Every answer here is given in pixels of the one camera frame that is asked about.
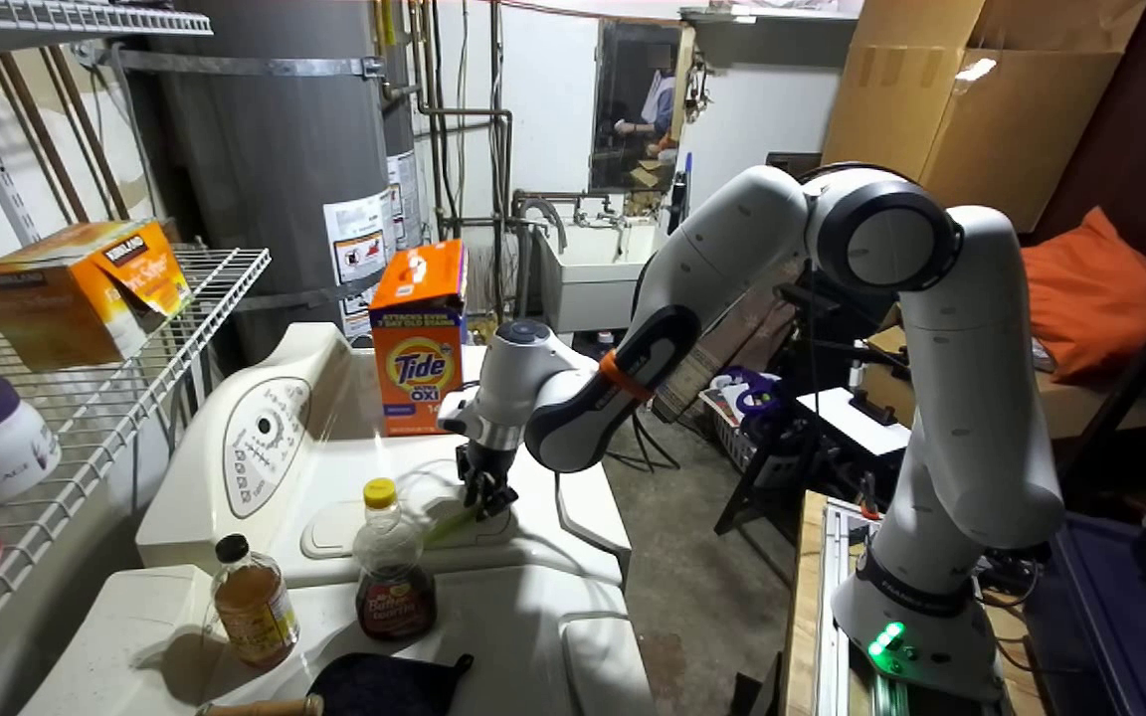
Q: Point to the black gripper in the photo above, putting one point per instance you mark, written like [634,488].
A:
[488,480]

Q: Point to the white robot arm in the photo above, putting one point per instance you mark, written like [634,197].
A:
[978,470]

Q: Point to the black pot holder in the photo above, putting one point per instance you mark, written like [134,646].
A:
[389,685]

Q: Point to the yellow-cap dark sauce bottle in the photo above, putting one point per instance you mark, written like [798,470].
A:
[397,589]

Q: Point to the left white dryer machine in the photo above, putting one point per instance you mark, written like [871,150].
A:
[537,642]

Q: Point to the blue Tide detergent box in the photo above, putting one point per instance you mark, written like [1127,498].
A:
[419,333]

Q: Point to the right white washing machine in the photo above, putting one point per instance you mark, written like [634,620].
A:
[283,449]

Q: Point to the white utility sink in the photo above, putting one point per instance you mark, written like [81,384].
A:
[585,280]

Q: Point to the brown liquid bottle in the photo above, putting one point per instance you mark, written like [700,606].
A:
[251,604]

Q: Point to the grey water heater tank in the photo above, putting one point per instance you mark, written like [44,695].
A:
[271,133]

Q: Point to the orange cardboard box on shelf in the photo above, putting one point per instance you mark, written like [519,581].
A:
[90,291]

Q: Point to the large cardboard box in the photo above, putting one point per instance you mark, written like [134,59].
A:
[978,100]

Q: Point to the orange cushion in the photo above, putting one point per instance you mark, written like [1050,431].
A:
[1086,300]

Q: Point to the white wire shelf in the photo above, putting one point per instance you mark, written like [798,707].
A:
[65,536]

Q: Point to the upper wire shelf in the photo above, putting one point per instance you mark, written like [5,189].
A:
[90,18]

